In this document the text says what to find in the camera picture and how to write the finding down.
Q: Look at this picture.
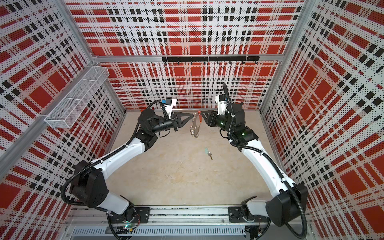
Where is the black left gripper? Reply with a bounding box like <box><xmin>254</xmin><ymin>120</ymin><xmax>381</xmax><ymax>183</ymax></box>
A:
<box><xmin>150</xmin><ymin>111</ymin><xmax>193</xmax><ymax>134</ymax></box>

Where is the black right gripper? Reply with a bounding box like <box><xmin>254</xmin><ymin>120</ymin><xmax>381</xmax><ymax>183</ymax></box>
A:
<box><xmin>201</xmin><ymin>111</ymin><xmax>235</xmax><ymax>135</ymax></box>

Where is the metal keyring gauge red handle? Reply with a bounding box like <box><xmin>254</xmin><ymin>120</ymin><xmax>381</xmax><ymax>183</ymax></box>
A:
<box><xmin>190</xmin><ymin>111</ymin><xmax>203</xmax><ymax>139</ymax></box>

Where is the key with green cover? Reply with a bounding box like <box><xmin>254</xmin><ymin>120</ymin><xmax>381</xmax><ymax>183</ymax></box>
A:
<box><xmin>205</xmin><ymin>148</ymin><xmax>213</xmax><ymax>160</ymax></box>

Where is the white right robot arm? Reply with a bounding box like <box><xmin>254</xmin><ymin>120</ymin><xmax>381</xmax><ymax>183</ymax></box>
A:
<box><xmin>201</xmin><ymin>104</ymin><xmax>309</xmax><ymax>227</ymax></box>

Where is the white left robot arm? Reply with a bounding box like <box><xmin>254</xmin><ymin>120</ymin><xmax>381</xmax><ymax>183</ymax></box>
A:
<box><xmin>61</xmin><ymin>108</ymin><xmax>194</xmax><ymax>222</ymax></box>

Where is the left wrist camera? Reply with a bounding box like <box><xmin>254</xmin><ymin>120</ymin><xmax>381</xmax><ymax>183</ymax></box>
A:
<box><xmin>161</xmin><ymin>97</ymin><xmax>177</xmax><ymax>120</ymax></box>

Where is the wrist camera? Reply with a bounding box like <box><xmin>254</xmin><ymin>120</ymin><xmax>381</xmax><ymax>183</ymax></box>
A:
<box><xmin>161</xmin><ymin>97</ymin><xmax>177</xmax><ymax>120</ymax></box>
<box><xmin>215</xmin><ymin>94</ymin><xmax>228</xmax><ymax>116</ymax></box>

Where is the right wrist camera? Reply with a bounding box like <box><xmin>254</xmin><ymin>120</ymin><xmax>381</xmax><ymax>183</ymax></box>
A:
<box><xmin>215</xmin><ymin>94</ymin><xmax>228</xmax><ymax>116</ymax></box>

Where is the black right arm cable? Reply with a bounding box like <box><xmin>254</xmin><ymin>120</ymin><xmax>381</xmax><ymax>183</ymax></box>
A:
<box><xmin>221</xmin><ymin>83</ymin><xmax>308</xmax><ymax>240</ymax></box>

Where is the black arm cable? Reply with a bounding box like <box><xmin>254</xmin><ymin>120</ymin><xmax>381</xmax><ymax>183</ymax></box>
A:
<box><xmin>221</xmin><ymin>83</ymin><xmax>308</xmax><ymax>240</ymax></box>
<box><xmin>60</xmin><ymin>100</ymin><xmax>169</xmax><ymax>240</ymax></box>

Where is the black hook rail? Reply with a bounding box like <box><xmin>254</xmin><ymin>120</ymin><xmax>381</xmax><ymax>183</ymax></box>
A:
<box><xmin>162</xmin><ymin>56</ymin><xmax>260</xmax><ymax>64</ymax></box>

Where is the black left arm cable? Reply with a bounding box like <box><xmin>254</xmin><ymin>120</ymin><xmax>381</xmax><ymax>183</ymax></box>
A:
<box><xmin>60</xmin><ymin>100</ymin><xmax>169</xmax><ymax>240</ymax></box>

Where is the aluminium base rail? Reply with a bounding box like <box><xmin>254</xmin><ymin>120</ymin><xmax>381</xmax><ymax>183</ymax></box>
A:
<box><xmin>64</xmin><ymin>205</ymin><xmax>316</xmax><ymax>240</ymax></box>

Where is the white wire mesh basket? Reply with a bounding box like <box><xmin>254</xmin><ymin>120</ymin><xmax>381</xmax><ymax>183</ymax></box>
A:
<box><xmin>45</xmin><ymin>66</ymin><xmax>109</xmax><ymax>129</ymax></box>

